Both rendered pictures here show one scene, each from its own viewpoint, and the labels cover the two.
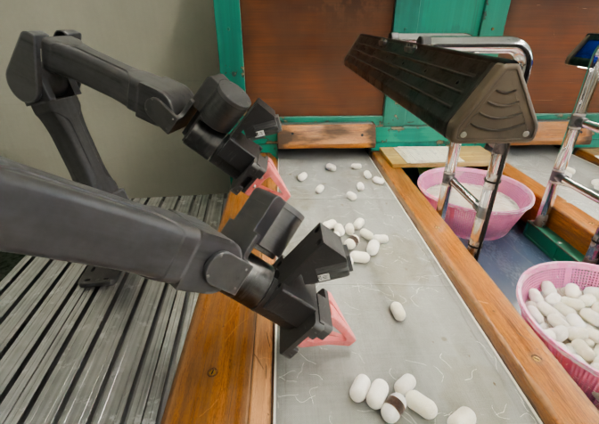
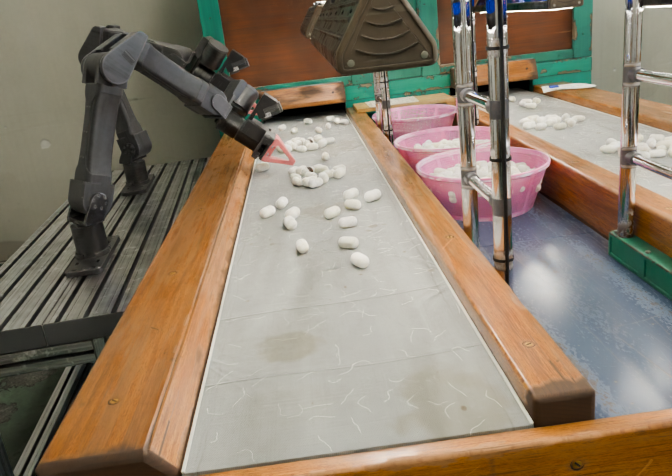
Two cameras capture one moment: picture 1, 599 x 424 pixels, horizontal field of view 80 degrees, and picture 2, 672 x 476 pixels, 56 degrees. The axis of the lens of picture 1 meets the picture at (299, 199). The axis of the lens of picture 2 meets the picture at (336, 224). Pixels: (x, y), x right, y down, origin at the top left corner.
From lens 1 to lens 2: 117 cm
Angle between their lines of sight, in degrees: 8
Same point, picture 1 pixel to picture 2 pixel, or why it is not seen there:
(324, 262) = (266, 104)
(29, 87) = not seen: hidden behind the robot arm
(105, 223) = (177, 70)
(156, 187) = not seen: hidden behind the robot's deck
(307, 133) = (285, 95)
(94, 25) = (73, 37)
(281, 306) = (248, 130)
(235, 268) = (224, 104)
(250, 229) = (230, 94)
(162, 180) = not seen: hidden behind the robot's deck
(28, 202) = (158, 57)
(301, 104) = (278, 73)
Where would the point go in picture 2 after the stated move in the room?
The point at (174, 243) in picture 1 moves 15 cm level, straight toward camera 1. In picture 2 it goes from (199, 85) to (215, 88)
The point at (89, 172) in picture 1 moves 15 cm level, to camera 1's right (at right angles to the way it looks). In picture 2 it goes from (126, 114) to (179, 108)
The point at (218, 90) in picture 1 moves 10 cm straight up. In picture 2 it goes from (209, 43) to (202, 3)
